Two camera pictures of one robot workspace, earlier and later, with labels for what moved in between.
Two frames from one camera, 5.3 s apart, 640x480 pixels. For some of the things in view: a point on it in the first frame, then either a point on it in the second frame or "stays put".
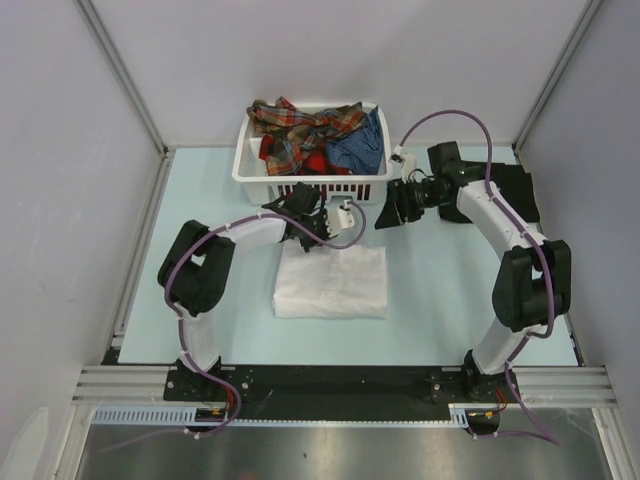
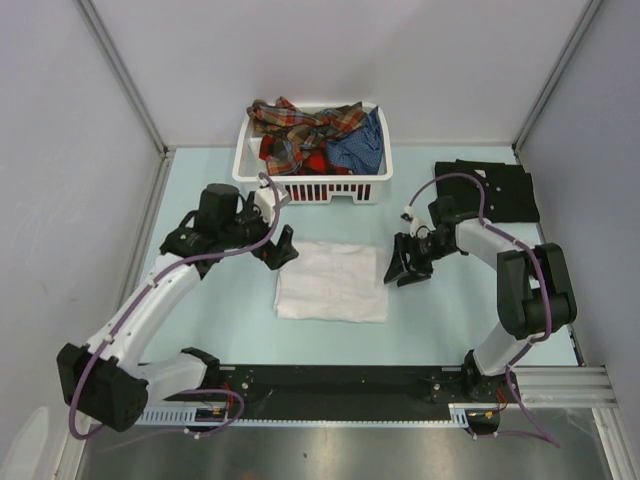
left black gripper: [321, 216] → [276, 255]
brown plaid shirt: [296, 132] stays put
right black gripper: [398, 209] → [414, 270]
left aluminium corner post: [110, 51] stays put
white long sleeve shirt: [331, 283] stays put
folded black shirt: [512, 182] stays put
